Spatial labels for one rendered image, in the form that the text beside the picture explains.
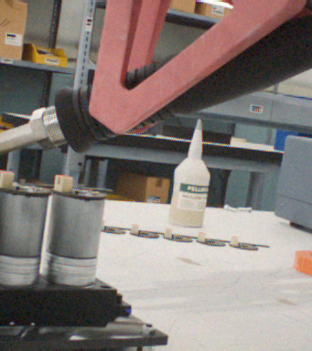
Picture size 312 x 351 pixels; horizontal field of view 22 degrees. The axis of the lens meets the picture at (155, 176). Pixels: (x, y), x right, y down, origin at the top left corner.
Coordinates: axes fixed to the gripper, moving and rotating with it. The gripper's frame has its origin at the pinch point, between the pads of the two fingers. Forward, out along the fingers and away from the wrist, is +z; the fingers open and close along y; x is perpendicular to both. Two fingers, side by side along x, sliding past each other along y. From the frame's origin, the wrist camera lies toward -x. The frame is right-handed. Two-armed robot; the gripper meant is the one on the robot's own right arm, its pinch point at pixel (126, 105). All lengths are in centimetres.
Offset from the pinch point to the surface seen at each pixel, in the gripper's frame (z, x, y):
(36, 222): 6.9, -1.4, -4.0
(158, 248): 11.7, 0.3, -31.4
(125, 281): 11.0, 1.5, -17.9
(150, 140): 42, -52, -265
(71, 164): 62, -66, -243
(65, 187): 5.4, -1.6, -5.6
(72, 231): 6.7, -0.2, -5.4
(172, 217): 12.2, -1.9, -45.6
